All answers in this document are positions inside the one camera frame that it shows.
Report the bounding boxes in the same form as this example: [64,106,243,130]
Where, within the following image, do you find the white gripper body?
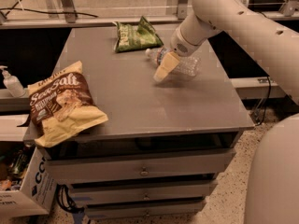
[170,25,206,57]

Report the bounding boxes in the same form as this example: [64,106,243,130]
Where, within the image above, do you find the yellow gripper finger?
[153,51,179,82]

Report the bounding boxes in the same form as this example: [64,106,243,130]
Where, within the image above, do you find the clear plastic water bottle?
[145,47,200,77]

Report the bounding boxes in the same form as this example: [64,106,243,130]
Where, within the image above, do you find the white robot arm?
[154,0,299,224]

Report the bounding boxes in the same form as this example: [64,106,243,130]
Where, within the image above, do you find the green chip bag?
[114,16,164,53]

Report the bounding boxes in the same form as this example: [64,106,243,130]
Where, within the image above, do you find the brown and yellow chip bag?
[28,61,108,147]

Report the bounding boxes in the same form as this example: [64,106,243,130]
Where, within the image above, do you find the white pump sanitizer bottle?
[0,65,25,98]

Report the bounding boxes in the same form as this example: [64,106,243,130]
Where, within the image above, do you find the grey drawer cabinet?
[43,27,253,210]

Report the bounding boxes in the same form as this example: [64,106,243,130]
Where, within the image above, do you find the middle grey drawer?
[69,180,218,204]

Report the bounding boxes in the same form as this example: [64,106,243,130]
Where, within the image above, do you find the grey drawer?
[46,148,235,184]
[69,180,218,204]
[85,199,206,219]

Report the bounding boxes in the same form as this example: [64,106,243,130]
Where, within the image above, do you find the top grey drawer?
[46,148,235,184]

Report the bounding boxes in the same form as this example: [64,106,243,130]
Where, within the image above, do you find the bottom grey drawer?
[85,199,206,219]

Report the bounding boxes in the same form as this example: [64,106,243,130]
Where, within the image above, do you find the white cardboard box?
[0,141,56,217]

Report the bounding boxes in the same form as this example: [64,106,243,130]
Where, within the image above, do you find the metal frame rail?
[0,10,299,30]

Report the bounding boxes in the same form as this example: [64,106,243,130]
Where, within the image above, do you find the black cable on floor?
[0,7,99,19]

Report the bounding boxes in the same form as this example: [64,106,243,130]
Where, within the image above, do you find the black cables under cabinet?
[55,184,86,215]

